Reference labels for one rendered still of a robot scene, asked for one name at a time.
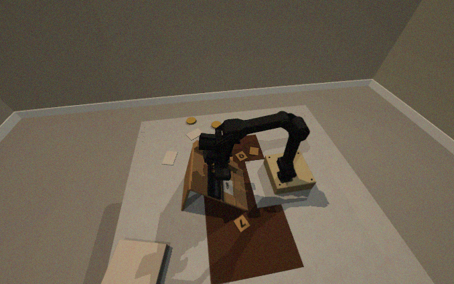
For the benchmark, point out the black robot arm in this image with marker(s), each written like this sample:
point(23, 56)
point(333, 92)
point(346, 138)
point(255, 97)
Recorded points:
point(231, 131)

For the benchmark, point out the white paper ticket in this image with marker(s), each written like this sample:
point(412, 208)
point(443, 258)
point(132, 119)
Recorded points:
point(228, 187)

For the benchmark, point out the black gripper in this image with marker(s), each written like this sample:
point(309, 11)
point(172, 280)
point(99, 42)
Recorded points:
point(222, 171)

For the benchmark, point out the yellow flat disc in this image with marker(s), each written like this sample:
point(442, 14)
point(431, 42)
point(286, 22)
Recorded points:
point(190, 120)
point(216, 124)

